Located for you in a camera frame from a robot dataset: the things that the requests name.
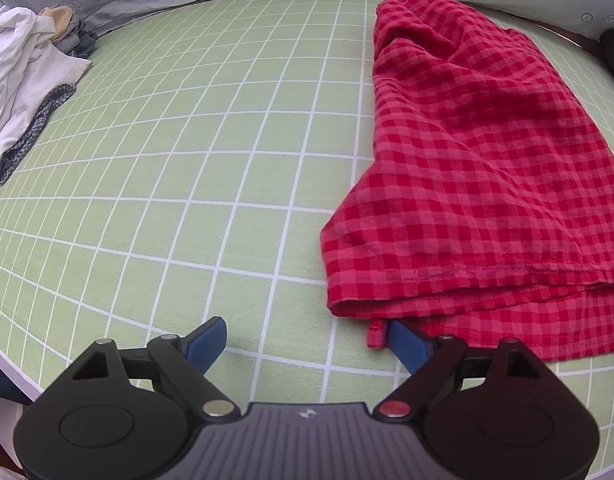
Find red checkered garment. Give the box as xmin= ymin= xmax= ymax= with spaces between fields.
xmin=320 ymin=0 xmax=614 ymax=361

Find green grid mat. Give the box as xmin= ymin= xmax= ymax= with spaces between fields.
xmin=0 ymin=0 xmax=614 ymax=478

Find dark blue patterned garment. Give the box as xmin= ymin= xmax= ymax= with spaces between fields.
xmin=0 ymin=84 xmax=77 ymax=186

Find white crumpled garment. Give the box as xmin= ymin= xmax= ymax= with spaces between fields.
xmin=0 ymin=8 xmax=92 ymax=163

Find beige cloth item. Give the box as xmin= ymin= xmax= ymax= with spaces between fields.
xmin=39 ymin=6 xmax=76 ymax=42

